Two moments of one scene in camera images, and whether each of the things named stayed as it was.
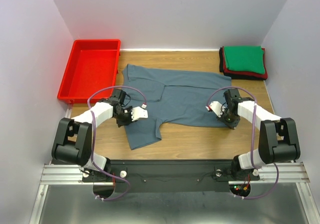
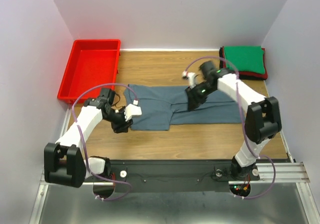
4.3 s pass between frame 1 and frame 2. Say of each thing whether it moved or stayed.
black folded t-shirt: stayed
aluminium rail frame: stayed
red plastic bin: stayed
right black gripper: moved
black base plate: stayed
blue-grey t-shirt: moved
